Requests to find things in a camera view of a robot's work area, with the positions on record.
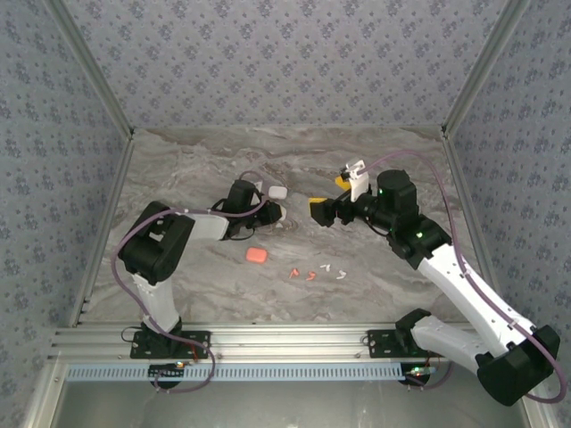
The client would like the wide aluminium mounting beam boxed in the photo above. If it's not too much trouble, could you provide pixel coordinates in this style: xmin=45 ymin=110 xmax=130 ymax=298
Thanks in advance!
xmin=47 ymin=324 xmax=535 ymax=361

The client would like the black controller board with LED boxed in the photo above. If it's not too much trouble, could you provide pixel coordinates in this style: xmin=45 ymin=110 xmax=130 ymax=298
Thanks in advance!
xmin=148 ymin=363 xmax=186 ymax=388
xmin=401 ymin=363 xmax=436 ymax=389

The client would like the grey metal panel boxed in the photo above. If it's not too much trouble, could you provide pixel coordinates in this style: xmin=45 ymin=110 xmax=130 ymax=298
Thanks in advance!
xmin=53 ymin=381 xmax=532 ymax=428

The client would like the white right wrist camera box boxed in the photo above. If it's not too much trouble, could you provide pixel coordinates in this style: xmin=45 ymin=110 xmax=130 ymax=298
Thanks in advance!
xmin=338 ymin=157 xmax=372 ymax=202

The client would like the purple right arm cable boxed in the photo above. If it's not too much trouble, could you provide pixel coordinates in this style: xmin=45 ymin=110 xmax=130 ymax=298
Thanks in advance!
xmin=363 ymin=150 xmax=566 ymax=405

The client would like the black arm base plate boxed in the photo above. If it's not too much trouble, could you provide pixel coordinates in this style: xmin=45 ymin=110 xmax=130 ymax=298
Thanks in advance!
xmin=365 ymin=328 xmax=450 ymax=360
xmin=128 ymin=331 xmax=212 ymax=360

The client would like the slotted pale blue cable duct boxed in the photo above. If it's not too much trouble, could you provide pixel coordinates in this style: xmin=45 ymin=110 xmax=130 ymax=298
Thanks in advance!
xmin=65 ymin=361 xmax=418 ymax=383

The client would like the aluminium frame post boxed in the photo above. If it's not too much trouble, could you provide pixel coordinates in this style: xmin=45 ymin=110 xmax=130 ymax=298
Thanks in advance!
xmin=440 ymin=0 xmax=533 ymax=137

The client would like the short aluminium frame leg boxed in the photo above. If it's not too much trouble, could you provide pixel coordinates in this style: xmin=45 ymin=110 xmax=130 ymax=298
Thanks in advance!
xmin=20 ymin=360 xmax=68 ymax=428
xmin=510 ymin=359 xmax=559 ymax=428

